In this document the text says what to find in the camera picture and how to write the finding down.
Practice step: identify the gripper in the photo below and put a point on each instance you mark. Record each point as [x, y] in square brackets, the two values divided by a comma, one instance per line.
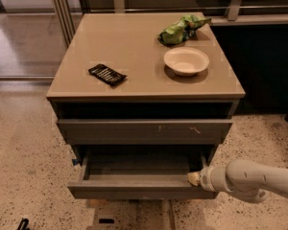
[207, 178]

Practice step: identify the grey drawer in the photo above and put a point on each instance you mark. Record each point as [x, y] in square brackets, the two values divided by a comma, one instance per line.
[144, 132]
[120, 177]

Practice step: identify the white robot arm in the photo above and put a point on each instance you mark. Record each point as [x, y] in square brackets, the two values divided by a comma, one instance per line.
[243, 179]

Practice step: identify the grey drawer cabinet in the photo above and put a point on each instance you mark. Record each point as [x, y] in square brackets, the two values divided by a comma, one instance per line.
[127, 43]

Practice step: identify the grey top drawer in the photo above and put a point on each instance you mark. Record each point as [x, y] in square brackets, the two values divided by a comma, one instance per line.
[144, 132]

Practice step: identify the white paper bowl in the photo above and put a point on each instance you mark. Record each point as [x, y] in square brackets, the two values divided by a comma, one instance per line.
[186, 61]

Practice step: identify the black snack packet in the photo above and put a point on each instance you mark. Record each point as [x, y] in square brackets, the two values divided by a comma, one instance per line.
[106, 74]

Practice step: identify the green chip bag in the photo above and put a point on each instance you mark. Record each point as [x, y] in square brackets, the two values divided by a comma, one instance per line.
[182, 30]

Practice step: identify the black object bottom left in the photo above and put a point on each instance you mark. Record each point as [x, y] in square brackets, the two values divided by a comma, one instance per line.
[24, 224]

